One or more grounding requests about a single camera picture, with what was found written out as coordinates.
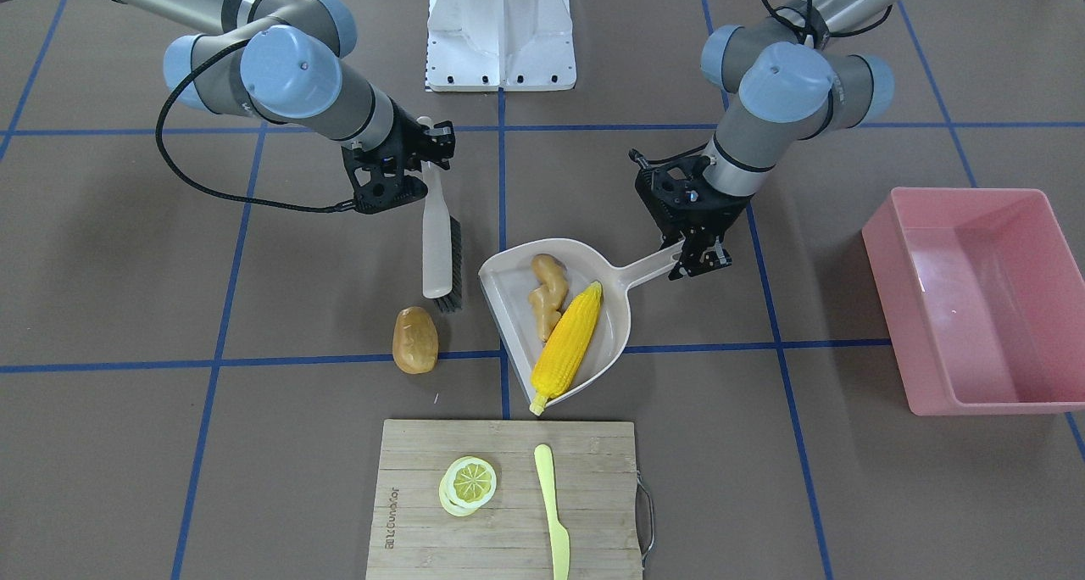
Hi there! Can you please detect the yellow toy corn cob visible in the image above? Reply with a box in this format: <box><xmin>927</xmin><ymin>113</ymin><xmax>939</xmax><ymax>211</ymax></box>
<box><xmin>529</xmin><ymin>280</ymin><xmax>602</xmax><ymax>416</ymax></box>

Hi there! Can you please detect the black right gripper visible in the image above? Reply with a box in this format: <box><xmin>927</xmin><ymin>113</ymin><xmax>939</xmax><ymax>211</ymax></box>
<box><xmin>342</xmin><ymin>120</ymin><xmax>456</xmax><ymax>215</ymax></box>

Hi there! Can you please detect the yellow toy lemon slice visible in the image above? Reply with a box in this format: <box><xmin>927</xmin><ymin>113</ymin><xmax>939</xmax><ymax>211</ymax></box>
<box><xmin>437</xmin><ymin>456</ymin><xmax>498</xmax><ymax>517</ymax></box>

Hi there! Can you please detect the pink plastic bin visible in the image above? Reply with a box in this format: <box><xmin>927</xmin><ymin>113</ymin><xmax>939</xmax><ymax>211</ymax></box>
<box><xmin>863</xmin><ymin>188</ymin><xmax>1084</xmax><ymax>416</ymax></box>

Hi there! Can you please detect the beige plastic dustpan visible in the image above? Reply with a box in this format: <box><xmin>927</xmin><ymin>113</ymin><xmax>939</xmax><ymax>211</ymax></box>
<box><xmin>478</xmin><ymin>237</ymin><xmax>682</xmax><ymax>405</ymax></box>

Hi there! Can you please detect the tan toy ginger root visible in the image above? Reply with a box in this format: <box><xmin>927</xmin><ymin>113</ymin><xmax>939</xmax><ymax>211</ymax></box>
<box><xmin>528</xmin><ymin>253</ymin><xmax>569</xmax><ymax>341</ymax></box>

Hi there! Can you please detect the bamboo cutting board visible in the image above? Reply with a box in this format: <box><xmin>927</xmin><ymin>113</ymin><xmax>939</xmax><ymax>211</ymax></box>
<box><xmin>365</xmin><ymin>418</ymin><xmax>648</xmax><ymax>579</ymax></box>

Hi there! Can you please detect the yellow plastic toy knife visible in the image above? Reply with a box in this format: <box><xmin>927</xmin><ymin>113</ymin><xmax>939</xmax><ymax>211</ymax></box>
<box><xmin>534</xmin><ymin>443</ymin><xmax>572</xmax><ymax>579</ymax></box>

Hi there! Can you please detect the brown toy potato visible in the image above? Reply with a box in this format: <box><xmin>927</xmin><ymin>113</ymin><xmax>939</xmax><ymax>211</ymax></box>
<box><xmin>392</xmin><ymin>306</ymin><xmax>439</xmax><ymax>375</ymax></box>

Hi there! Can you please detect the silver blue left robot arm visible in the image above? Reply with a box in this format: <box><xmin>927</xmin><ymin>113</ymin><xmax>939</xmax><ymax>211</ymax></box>
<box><xmin>629</xmin><ymin>0</ymin><xmax>899</xmax><ymax>280</ymax></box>

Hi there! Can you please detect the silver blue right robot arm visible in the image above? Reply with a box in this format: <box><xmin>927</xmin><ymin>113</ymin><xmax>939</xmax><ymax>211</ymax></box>
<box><xmin>3</xmin><ymin>0</ymin><xmax>456</xmax><ymax>215</ymax></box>

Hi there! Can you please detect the beige hand brush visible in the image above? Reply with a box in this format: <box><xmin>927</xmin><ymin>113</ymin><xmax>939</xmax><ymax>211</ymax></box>
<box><xmin>420</xmin><ymin>160</ymin><xmax>462</xmax><ymax>314</ymax></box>

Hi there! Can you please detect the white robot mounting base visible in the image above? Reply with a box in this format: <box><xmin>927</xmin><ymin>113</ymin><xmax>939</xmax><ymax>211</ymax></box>
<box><xmin>424</xmin><ymin>0</ymin><xmax>577</xmax><ymax>92</ymax></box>

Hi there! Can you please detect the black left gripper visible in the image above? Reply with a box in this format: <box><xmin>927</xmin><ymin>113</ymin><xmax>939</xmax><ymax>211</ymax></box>
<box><xmin>636</xmin><ymin>154</ymin><xmax>748</xmax><ymax>280</ymax></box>

